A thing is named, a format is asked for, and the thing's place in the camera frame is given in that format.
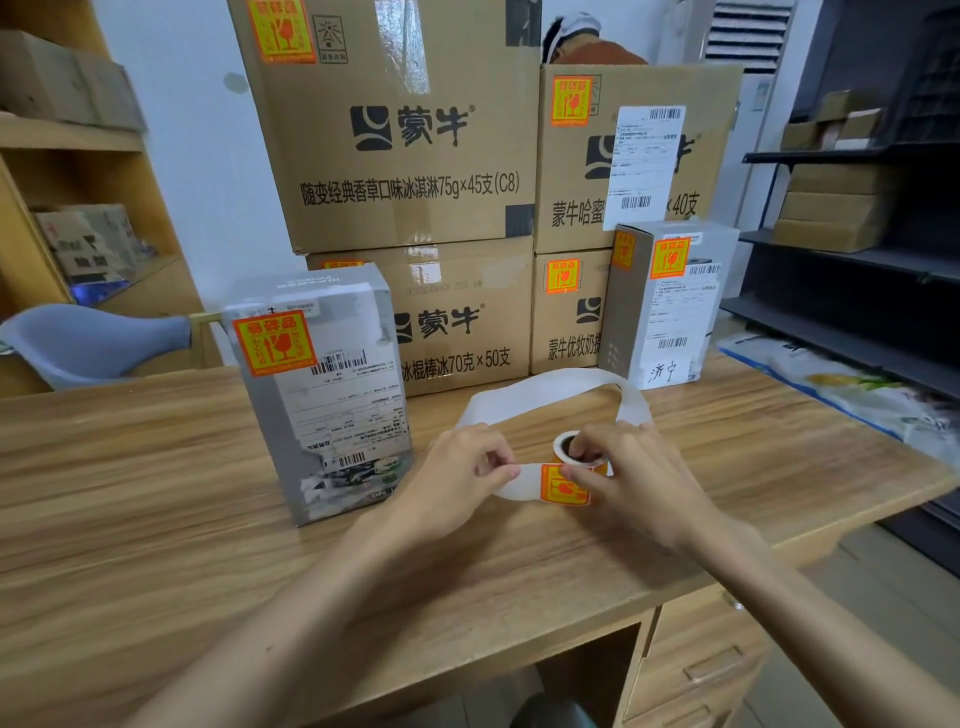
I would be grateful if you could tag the person's left hand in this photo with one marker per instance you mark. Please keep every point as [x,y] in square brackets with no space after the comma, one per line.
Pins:
[450,484]

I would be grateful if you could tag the person's right hand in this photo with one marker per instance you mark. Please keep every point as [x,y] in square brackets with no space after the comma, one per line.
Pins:
[645,484]

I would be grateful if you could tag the person's left thumb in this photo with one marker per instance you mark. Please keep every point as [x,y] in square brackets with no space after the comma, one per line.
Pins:
[501,475]

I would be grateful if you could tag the person's right thumb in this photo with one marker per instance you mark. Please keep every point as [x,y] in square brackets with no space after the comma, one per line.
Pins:
[604,487]

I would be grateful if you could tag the orange warning sticker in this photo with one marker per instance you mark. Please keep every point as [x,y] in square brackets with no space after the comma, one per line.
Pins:
[623,250]
[561,484]
[670,258]
[573,100]
[562,277]
[274,343]
[281,30]

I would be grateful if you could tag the sticker roll with white liner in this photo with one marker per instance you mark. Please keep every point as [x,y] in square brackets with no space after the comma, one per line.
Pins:
[547,394]

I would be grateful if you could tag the person's left forearm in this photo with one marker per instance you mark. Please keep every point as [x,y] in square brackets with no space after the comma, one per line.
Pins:
[285,630]

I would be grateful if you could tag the person's right forearm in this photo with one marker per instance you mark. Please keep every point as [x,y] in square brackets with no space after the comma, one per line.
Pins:
[810,622]

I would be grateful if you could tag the wide low brown carton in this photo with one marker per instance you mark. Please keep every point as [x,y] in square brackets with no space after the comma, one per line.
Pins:
[465,322]

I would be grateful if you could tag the narrow low brown carton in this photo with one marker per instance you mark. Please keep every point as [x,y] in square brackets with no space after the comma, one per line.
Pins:
[566,330]

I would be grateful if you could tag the white shipping label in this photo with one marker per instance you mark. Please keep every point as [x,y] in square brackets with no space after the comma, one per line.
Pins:
[645,169]
[345,412]
[679,330]

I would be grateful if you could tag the wooden desk drawer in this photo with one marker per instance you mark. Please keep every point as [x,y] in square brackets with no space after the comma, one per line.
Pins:
[712,637]
[675,712]

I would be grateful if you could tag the white and grey parcel box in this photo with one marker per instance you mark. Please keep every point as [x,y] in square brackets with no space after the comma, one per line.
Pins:
[675,315]

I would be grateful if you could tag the printed plastic bag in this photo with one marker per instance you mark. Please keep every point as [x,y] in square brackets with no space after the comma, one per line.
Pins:
[840,386]

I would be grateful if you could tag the brown carton with shipping label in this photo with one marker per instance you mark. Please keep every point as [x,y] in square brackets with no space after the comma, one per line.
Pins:
[577,172]

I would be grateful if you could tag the largest brown cardboard carton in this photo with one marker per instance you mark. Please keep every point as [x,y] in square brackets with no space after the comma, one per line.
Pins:
[405,150]

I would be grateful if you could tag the stack of flat cardboard boxes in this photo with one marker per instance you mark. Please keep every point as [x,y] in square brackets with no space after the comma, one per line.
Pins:
[832,206]

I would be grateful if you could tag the black metal shelf rack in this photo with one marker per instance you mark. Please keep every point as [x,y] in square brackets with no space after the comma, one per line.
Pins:
[885,255]

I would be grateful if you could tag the small cardboard boxes group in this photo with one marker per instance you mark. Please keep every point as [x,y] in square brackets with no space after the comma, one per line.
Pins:
[832,120]

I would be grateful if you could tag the white standing air conditioner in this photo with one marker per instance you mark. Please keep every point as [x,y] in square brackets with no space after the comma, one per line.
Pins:
[750,67]

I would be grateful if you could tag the printed cardboard box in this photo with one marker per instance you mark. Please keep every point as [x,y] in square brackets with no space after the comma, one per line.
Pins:
[86,244]

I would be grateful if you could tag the wooden shelf unit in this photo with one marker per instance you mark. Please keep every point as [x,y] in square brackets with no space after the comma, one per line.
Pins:
[45,172]

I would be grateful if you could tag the plain cardboard box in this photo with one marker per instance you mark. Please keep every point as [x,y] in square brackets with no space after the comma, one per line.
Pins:
[67,79]

